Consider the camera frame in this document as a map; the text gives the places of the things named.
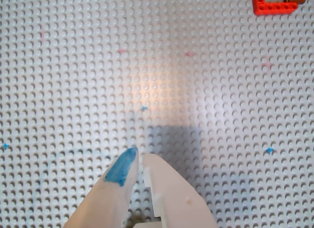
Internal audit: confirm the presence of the blue-tipped white gripper finger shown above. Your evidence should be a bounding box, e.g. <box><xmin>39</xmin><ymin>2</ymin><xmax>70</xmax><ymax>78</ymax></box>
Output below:
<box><xmin>63</xmin><ymin>147</ymin><xmax>140</xmax><ymax>228</ymax></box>

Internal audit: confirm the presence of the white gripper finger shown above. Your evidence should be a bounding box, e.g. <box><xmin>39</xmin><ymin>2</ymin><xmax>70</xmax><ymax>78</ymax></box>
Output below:
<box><xmin>142</xmin><ymin>153</ymin><xmax>218</xmax><ymax>228</ymax></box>

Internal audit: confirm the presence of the grey lego baseplate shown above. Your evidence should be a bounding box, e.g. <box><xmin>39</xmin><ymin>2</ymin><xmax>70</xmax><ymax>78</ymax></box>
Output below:
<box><xmin>0</xmin><ymin>0</ymin><xmax>314</xmax><ymax>228</ymax></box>

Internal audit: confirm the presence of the red L-shaped lego beam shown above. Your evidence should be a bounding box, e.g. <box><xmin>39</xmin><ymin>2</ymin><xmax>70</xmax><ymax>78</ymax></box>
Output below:
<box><xmin>252</xmin><ymin>0</ymin><xmax>299</xmax><ymax>16</ymax></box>

